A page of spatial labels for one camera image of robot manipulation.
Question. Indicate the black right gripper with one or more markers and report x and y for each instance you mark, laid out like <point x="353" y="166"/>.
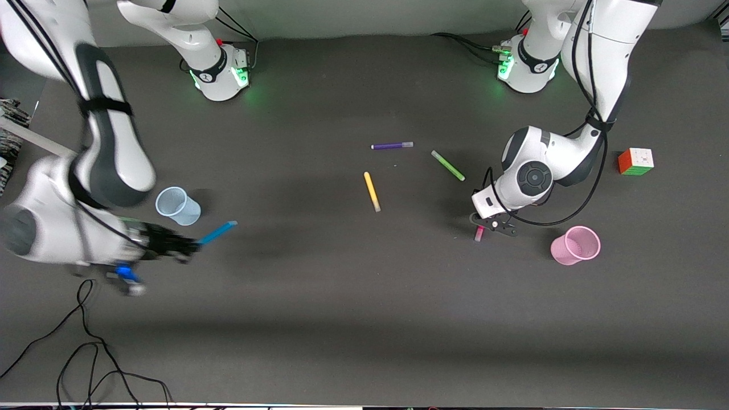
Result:
<point x="158" y="241"/>

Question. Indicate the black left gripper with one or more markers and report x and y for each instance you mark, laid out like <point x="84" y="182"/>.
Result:
<point x="476" y="216"/>

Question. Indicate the pink marker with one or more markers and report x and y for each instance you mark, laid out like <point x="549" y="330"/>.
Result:
<point x="479" y="234"/>

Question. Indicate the blue marker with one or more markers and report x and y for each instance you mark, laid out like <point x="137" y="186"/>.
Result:
<point x="219" y="231"/>

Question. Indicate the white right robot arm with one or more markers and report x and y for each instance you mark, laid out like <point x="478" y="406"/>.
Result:
<point x="108" y="159"/>

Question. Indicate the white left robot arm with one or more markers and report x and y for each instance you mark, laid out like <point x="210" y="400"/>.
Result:
<point x="535" y="176"/>

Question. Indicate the translucent blue plastic cup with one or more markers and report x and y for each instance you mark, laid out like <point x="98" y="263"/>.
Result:
<point x="185" y="213"/>

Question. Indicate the green marker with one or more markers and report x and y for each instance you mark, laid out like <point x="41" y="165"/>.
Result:
<point x="448" y="165"/>

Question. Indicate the pink plastic cup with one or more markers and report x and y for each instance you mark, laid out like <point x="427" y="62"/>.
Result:
<point x="564" y="250"/>

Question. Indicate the yellow marker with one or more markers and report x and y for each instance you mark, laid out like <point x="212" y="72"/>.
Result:
<point x="372" y="192"/>

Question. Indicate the purple marker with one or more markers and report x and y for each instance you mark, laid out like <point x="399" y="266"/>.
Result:
<point x="393" y="146"/>

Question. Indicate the colourful puzzle cube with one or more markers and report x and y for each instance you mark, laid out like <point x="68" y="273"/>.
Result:
<point x="637" y="162"/>

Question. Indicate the white flat bar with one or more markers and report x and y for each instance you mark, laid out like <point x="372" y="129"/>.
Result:
<point x="34" y="139"/>

